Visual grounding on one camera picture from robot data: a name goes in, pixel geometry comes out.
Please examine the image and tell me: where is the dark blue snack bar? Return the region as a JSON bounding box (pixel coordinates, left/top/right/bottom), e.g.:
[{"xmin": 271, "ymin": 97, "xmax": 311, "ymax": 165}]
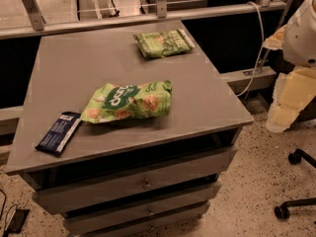
[{"xmin": 36, "ymin": 112, "xmax": 81, "ymax": 157}]

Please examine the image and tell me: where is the middle grey drawer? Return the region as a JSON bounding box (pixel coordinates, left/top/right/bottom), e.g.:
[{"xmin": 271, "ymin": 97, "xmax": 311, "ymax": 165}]
[{"xmin": 64, "ymin": 176, "xmax": 221, "ymax": 235}]

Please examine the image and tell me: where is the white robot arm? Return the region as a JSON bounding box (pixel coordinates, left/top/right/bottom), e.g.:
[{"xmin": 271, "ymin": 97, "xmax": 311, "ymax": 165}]
[{"xmin": 282, "ymin": 0, "xmax": 316, "ymax": 67}]

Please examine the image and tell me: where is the white cable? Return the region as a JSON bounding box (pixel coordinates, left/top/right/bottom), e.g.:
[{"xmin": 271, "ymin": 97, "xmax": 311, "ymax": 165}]
[{"xmin": 235, "ymin": 1, "xmax": 266, "ymax": 98}]

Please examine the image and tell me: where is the black power adapter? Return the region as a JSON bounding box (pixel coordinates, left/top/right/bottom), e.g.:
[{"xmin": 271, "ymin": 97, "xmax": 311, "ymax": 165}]
[{"xmin": 4, "ymin": 209, "xmax": 30, "ymax": 234}]

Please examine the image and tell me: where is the top grey drawer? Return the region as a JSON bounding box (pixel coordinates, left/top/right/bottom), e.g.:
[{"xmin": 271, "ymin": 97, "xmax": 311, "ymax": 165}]
[{"xmin": 33, "ymin": 146, "xmax": 237, "ymax": 214}]

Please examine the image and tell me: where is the black office chair base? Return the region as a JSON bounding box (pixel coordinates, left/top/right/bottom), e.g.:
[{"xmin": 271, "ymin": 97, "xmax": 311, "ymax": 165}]
[{"xmin": 274, "ymin": 148, "xmax": 316, "ymax": 220}]

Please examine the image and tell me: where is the small green rice chip bag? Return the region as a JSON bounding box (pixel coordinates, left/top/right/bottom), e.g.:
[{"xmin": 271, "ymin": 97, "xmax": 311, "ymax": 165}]
[{"xmin": 133, "ymin": 29, "xmax": 195, "ymax": 58}]

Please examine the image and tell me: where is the bottom grey drawer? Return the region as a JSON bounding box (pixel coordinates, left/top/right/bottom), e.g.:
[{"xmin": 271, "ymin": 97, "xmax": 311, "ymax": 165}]
[{"xmin": 81, "ymin": 201, "xmax": 209, "ymax": 237}]

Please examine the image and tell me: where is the grey drawer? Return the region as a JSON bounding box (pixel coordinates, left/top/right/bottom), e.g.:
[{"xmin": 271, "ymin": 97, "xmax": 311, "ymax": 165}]
[
  {"xmin": 33, "ymin": 146, "xmax": 237, "ymax": 214},
  {"xmin": 64, "ymin": 176, "xmax": 221, "ymax": 235},
  {"xmin": 81, "ymin": 201, "xmax": 209, "ymax": 237}
]

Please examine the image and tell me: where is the grey drawer cabinet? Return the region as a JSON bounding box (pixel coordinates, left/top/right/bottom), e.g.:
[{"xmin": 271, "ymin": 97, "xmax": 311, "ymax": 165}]
[{"xmin": 4, "ymin": 20, "xmax": 255, "ymax": 237}]

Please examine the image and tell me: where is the large green chip bag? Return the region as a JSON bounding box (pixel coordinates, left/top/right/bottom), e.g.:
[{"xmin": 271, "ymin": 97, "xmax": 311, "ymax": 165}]
[{"xmin": 80, "ymin": 80, "xmax": 172, "ymax": 123}]

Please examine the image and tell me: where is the metal frame rail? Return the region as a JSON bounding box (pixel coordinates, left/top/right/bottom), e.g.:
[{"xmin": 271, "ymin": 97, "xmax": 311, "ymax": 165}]
[{"xmin": 0, "ymin": 1, "xmax": 287, "ymax": 40}]

